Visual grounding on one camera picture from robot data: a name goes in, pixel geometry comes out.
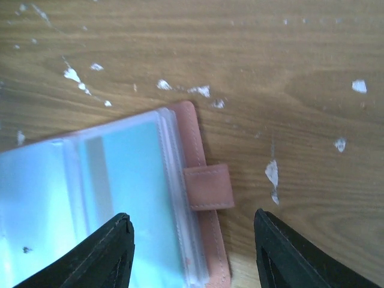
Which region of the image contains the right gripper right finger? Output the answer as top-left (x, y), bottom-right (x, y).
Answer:
top-left (254, 208), bottom-right (378, 287)

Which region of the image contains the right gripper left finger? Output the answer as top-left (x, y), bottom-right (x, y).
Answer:
top-left (17, 213), bottom-right (134, 287)

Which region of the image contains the teal VIP card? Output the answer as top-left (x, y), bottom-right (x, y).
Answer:
top-left (78, 121), bottom-right (185, 287)

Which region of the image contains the white debris pile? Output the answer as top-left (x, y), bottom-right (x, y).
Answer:
top-left (265, 159), bottom-right (280, 205)

